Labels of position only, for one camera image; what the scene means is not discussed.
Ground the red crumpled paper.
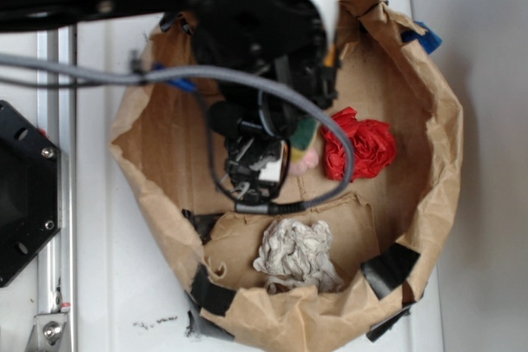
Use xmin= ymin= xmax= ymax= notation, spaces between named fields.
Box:
xmin=321 ymin=107 xmax=397 ymax=181

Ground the grey braided cable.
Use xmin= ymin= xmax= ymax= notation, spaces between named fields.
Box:
xmin=0 ymin=51 xmax=356 ymax=216

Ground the green and yellow sponge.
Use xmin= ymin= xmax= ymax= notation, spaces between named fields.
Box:
xmin=290 ymin=118 xmax=318 ymax=162

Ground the white crumpled paper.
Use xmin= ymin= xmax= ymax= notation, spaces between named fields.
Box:
xmin=252 ymin=218 xmax=344 ymax=294

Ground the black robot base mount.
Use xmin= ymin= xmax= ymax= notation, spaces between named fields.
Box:
xmin=1 ymin=101 xmax=60 ymax=288

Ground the aluminium frame rail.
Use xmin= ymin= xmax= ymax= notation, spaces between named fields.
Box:
xmin=22 ymin=24 xmax=79 ymax=352

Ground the blue tape strip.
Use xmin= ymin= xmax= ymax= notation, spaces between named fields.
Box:
xmin=401 ymin=21 xmax=443 ymax=54

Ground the brown paper bag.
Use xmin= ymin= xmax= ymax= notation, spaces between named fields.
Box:
xmin=110 ymin=0 xmax=463 ymax=351

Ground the black gripper with white cover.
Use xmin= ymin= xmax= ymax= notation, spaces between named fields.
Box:
xmin=183 ymin=0 xmax=342 ymax=207

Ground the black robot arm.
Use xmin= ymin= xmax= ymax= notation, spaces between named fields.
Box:
xmin=1 ymin=0 xmax=345 ymax=214

